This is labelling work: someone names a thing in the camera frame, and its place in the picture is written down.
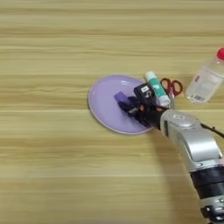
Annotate purple eraser block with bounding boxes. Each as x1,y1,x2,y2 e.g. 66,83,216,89
113,91,133,107

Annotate purple round plate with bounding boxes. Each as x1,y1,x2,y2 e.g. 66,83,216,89
87,74,160,136

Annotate red-handled scissors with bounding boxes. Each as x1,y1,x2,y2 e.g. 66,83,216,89
160,77,184,110

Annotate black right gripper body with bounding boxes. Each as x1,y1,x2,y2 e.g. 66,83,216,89
135,104,171,131

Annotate white and teal glue stick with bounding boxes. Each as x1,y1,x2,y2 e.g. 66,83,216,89
144,71,172,108

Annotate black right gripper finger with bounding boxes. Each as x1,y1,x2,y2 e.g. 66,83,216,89
117,101,138,116
128,96,144,107

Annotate clear bottle with red cap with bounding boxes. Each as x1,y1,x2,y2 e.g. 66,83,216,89
184,47,224,105

